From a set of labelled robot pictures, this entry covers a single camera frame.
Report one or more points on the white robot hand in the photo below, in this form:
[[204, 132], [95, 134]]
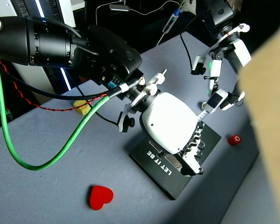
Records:
[[168, 121], [240, 53]]

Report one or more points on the black hardcover book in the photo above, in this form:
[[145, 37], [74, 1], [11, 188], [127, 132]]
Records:
[[168, 184]]

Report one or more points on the red cylinder block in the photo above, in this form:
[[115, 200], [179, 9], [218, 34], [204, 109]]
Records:
[[234, 140]]

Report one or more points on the beige cardboard panel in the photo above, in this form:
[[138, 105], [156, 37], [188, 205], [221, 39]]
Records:
[[268, 116]]

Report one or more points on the yellow block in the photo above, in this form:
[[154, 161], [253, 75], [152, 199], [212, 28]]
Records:
[[82, 109]]

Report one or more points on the red heart block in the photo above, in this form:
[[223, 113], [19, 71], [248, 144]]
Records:
[[100, 197]]

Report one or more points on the grey power adapter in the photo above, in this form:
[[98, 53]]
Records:
[[119, 7]]

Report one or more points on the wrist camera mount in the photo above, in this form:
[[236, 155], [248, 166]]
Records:
[[126, 121], [198, 64]]

